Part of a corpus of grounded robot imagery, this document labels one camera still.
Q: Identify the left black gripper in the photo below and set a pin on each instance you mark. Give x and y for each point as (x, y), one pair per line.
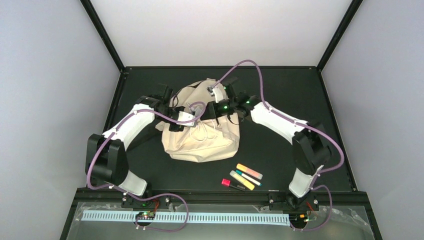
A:
(179, 128)

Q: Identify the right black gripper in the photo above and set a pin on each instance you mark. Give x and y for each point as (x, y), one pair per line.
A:
(213, 113)

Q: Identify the white charger with cable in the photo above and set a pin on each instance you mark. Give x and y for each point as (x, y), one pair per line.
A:
(206, 130)

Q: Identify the beige canvas backpack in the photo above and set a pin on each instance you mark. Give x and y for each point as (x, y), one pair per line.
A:
(179, 145)

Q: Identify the orange pastel highlighter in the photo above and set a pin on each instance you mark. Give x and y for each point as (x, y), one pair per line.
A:
(249, 171)

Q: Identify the yellow highlighter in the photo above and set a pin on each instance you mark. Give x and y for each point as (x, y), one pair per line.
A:
(242, 180)

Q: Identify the pink black highlighter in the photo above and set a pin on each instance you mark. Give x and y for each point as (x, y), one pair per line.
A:
(229, 184)

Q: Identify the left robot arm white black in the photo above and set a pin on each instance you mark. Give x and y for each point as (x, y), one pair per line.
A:
(106, 154)

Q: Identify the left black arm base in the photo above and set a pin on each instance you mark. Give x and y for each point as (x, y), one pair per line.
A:
(144, 205)

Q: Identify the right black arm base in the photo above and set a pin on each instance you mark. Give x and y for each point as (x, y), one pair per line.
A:
(300, 210)

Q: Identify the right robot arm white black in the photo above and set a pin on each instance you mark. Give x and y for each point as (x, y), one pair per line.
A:
(310, 150)

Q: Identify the white teal marker pen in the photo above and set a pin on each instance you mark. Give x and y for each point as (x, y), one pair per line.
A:
(254, 181)

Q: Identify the black frame post left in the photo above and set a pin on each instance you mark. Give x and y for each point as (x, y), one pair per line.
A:
(102, 32)

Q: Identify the black frame post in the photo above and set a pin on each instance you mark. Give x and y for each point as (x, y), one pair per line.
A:
(338, 34)
(102, 32)

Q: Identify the light blue slotted cable duct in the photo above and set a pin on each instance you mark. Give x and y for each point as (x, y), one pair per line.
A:
(276, 219)

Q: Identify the black frame post right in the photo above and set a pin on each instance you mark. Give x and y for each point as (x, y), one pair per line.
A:
(338, 34)

